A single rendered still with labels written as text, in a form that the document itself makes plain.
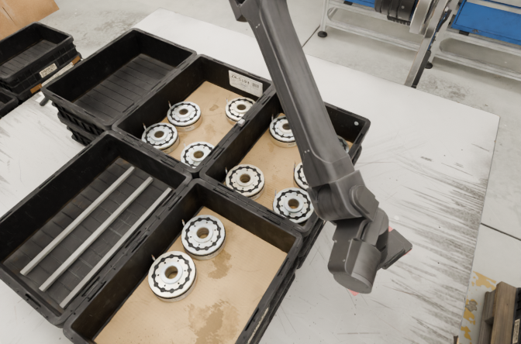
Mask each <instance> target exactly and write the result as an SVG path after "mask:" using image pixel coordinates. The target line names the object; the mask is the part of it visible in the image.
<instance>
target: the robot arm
mask: <svg viewBox="0 0 521 344"><path fill-rule="evenodd" d="M229 3H230V6H231V9H232V10H233V14H234V16H235V19H236V21H238V22H248V23H249V25H250V28H251V29H252V31H253V33H254V36H255V38H256V41H257V44H258V46H259V48H260V51H261V54H262V56H263V58H264V62H265V64H266V66H267V69H268V72H269V74H270V76H271V80H272V82H273V85H274V88H275V90H276V92H277V95H278V98H279V100H280V103H281V106H282V108H283V110H284V113H285V116H286V119H287V120H288V124H289V126H290V129H291V131H292V135H293V136H294V139H295V142H296V145H297V147H298V151H299V154H300V157H301V161H302V171H303V174H304V176H305V179H306V182H307V184H308V186H309V187H308V188H306V190H307V192H308V195H309V198H310V200H311V202H312V206H313V208H314V210H315V213H316V214H317V215H318V216H319V217H320V218H321V219H322V220H324V221H329V222H331V223H332V224H333V225H334V226H335V225H336V229H335V232H334V234H333V238H332V240H333V241H334V244H333V248H332V251H331V254H330V258H329V262H328V264H327V267H328V271H329V272H330V273H331V274H332V275H333V278H334V280H335V281H336V282H337V283H338V284H340V285H342V286H343V287H345V288H347V289H348V290H349V291H350V292H351V294H352V295H353V296H356V295H357V294H359V293H361V294H370V293H371V291H372V287H373V285H374V280H375V277H376V274H377V271H378V270H380V269H381V268H382V269H383V270H387V269H388V268H389V267H390V266H391V265H392V264H393V263H395V262H396V261H397V260H399V259H400V258H401V257H402V256H404V255H406V254H407V253H408V252H410V251H411V250H412V244H411V242H410V241H408V240H407V239H406V238H405V237H404V236H403V235H401V234H400V233H399V232H398V231H397V230H396V229H393V228H392V227H391V226H389V219H388V215H387V214H386V212H385V211H384V210H383V209H381V208H379V207H378V206H379V201H378V200H377V199H376V198H375V195H374V194H373V193H372V192H371V191H370V190H369V189H368V188H367V187H366V185H365V183H364V179H363V177H362V175H361V172H360V170H355V169H354V166H353V164H352V161H351V159H350V156H349V154H348V153H347V152H346V151H345V149H344V148H343V146H342V144H341V142H340V141H339V139H338V137H337V135H336V132H335V130H334V128H333V125H332V122H331V120H330V117H329V115H328V112H327V110H326V106H325V105H324V102H323V99H322V97H321V94H320V93H319V89H318V87H317V84H316V81H315V79H314V77H313V75H312V71H311V69H310V66H309V63H308V61H307V59H306V56H305V53H304V51H303V49H302V45H301V43H300V41H299V38H298V35H297V33H296V31H295V27H294V25H293V23H292V19H291V16H290V13H289V10H288V4H287V0H229Z"/></svg>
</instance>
